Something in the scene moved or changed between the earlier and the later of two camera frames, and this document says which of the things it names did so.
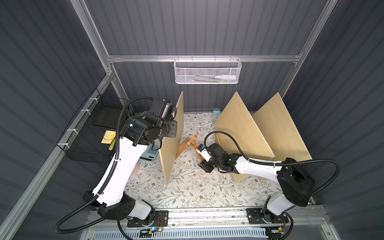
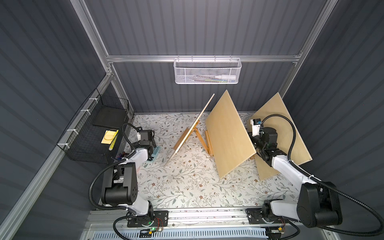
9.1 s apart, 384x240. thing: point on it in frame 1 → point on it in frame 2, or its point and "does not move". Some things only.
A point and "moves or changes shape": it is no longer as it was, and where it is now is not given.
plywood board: [237, 120] moves or changes shape
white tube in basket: [232, 77] does not move
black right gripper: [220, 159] → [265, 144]
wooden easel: [190, 141] → [184, 134]
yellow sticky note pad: [108, 137] does not move
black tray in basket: [109, 116] does not move
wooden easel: [218, 139] → [209, 144]
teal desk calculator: [150, 153] does not move
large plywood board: [280, 131] does not move
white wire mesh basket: [207, 70] does not move
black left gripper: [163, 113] → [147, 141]
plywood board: [169, 147] → [172, 156]
